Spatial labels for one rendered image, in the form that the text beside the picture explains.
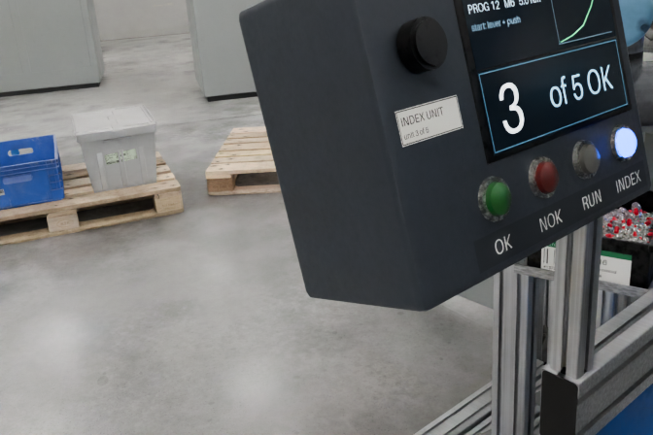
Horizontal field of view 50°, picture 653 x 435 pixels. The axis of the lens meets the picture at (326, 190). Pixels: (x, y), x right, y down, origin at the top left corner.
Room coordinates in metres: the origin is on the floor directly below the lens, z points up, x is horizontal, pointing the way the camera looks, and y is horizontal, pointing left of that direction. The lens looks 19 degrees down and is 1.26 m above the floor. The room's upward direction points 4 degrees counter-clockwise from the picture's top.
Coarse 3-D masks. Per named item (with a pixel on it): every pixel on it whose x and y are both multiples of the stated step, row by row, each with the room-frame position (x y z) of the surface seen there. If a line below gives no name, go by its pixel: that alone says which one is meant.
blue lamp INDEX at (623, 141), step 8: (616, 128) 0.48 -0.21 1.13; (624, 128) 0.48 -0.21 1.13; (616, 136) 0.47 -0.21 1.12; (624, 136) 0.47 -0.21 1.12; (632, 136) 0.47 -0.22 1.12; (616, 144) 0.47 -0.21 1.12; (624, 144) 0.47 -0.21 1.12; (632, 144) 0.47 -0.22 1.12; (616, 152) 0.47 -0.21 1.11; (624, 152) 0.47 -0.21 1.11; (632, 152) 0.47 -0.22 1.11; (624, 160) 0.47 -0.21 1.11
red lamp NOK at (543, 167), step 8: (536, 160) 0.41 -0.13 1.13; (544, 160) 0.42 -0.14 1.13; (536, 168) 0.41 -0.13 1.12; (544, 168) 0.41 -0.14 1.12; (552, 168) 0.41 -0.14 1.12; (536, 176) 0.41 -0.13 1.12; (544, 176) 0.41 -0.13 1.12; (552, 176) 0.41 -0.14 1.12; (536, 184) 0.41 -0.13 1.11; (544, 184) 0.40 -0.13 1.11; (552, 184) 0.41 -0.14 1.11; (536, 192) 0.40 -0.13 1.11; (544, 192) 0.41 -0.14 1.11; (552, 192) 0.41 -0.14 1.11
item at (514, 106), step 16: (512, 64) 0.42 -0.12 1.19; (480, 80) 0.40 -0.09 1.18; (496, 80) 0.41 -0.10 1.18; (512, 80) 0.42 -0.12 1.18; (528, 80) 0.43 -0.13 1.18; (496, 96) 0.41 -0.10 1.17; (512, 96) 0.42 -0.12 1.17; (528, 96) 0.42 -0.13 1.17; (496, 112) 0.40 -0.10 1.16; (512, 112) 0.41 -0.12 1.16; (528, 112) 0.42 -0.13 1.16; (496, 128) 0.40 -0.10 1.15; (512, 128) 0.41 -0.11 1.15; (528, 128) 0.42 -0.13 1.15; (496, 144) 0.39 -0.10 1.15; (512, 144) 0.40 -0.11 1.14
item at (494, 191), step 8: (488, 184) 0.38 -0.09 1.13; (496, 184) 0.38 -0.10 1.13; (504, 184) 0.38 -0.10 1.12; (480, 192) 0.38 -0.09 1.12; (488, 192) 0.38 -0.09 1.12; (496, 192) 0.37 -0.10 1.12; (504, 192) 0.38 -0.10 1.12; (480, 200) 0.37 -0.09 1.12; (488, 200) 0.37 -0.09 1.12; (496, 200) 0.37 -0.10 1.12; (504, 200) 0.38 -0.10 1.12; (480, 208) 0.37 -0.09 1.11; (488, 208) 0.37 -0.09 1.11; (496, 208) 0.37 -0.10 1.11; (504, 208) 0.37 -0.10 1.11; (488, 216) 0.37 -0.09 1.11; (496, 216) 0.38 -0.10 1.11; (504, 216) 0.38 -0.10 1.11
